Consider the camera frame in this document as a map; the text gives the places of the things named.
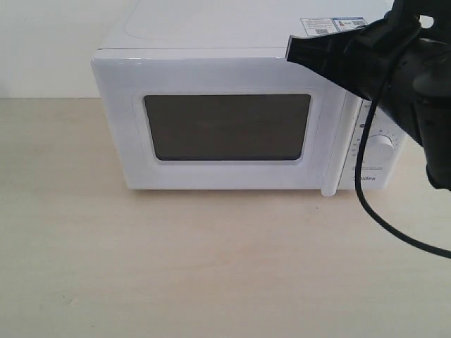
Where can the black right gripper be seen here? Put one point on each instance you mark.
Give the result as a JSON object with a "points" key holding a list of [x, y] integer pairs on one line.
{"points": [[402, 61]]}

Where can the white microwave door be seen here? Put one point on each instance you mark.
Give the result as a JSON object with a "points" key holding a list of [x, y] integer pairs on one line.
{"points": [[201, 122]]}

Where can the white lower microwave knob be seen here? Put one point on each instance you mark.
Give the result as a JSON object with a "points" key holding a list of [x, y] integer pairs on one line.
{"points": [[379, 150]]}

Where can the warning label sticker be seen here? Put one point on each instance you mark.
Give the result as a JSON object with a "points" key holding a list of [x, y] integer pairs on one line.
{"points": [[324, 26]]}

